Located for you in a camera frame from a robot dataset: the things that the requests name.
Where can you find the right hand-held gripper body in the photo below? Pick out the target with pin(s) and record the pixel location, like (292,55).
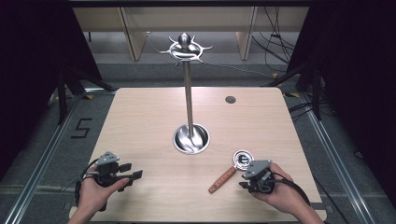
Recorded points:
(260,175)

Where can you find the aluminium floor rail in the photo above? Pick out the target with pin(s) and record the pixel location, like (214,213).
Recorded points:
(40,161)
(336,161)

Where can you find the person's left hand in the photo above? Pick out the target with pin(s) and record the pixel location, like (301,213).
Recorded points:
(93,196)

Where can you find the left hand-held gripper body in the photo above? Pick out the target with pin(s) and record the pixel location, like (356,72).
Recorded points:
(107,169)

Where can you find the grey round table grommet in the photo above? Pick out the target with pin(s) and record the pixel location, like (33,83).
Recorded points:
(230,99)

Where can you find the light wooden desk frame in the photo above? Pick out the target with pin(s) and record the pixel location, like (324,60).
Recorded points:
(186,18)

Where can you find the black curtain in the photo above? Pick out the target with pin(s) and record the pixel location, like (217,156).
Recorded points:
(28,77)
(358,93)

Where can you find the steel utensil rack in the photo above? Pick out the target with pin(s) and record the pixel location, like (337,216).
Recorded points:
(188,102)

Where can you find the person's right hand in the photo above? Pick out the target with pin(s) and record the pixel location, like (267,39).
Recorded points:
(285,193)

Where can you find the black metal stand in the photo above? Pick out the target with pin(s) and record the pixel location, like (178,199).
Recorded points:
(316,90)
(63,93)

